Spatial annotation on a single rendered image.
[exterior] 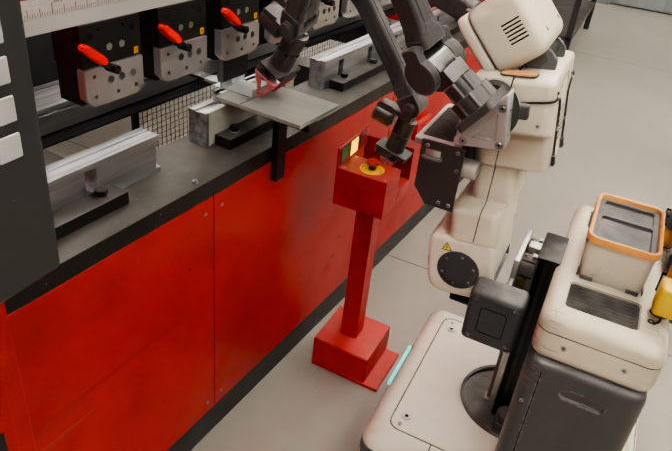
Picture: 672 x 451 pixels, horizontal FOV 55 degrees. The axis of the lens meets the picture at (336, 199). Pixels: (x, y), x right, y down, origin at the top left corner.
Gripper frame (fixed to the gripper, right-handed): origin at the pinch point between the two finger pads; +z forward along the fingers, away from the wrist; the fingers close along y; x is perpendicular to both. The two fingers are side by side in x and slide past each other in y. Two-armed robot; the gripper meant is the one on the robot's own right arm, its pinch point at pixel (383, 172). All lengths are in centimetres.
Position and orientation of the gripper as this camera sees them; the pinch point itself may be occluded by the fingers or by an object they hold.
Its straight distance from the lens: 195.8
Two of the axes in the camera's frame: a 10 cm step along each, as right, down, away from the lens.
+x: -4.5, 4.1, -7.9
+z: -3.2, 7.6, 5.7
